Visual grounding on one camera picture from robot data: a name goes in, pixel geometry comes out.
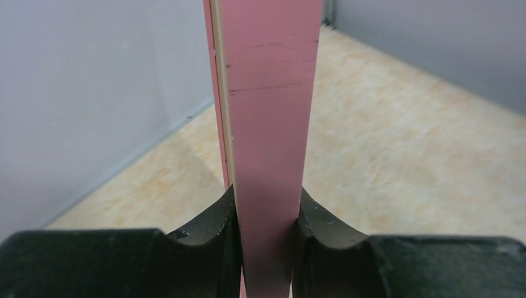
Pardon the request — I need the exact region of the wooden picture frame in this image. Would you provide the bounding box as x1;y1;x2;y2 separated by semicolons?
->
203;1;323;297

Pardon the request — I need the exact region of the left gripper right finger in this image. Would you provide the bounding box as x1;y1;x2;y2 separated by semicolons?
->
292;191;525;297

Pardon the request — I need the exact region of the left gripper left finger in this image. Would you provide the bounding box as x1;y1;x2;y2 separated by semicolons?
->
1;189;243;297

